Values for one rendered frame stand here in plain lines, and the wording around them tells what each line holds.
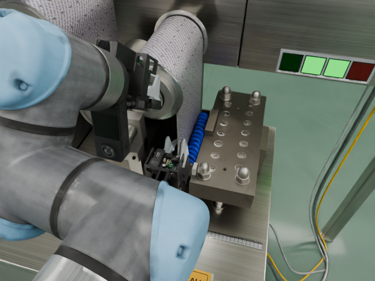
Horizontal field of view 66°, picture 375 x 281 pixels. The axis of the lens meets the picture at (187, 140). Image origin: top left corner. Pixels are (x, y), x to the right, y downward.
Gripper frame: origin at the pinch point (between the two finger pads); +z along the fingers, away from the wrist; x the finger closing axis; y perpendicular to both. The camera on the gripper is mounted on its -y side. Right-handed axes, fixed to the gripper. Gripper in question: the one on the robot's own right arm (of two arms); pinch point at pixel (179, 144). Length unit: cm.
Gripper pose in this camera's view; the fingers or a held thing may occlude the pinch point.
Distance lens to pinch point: 71.4
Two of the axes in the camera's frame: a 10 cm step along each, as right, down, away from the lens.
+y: 0.0, -7.0, -7.2
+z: 2.5, -6.9, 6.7
